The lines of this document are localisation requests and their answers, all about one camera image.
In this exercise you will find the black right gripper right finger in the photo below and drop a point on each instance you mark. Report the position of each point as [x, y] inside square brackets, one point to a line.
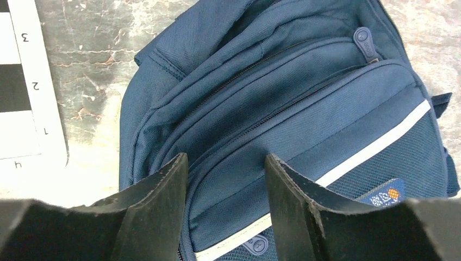
[311, 222]

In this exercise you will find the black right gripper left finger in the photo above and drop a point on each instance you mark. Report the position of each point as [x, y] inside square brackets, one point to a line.
[142, 222]

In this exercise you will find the navy blue student backpack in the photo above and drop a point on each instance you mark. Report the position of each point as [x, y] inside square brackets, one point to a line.
[325, 86]

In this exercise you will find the black white chessboard mat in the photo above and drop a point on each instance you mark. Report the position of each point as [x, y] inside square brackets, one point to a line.
[32, 135]

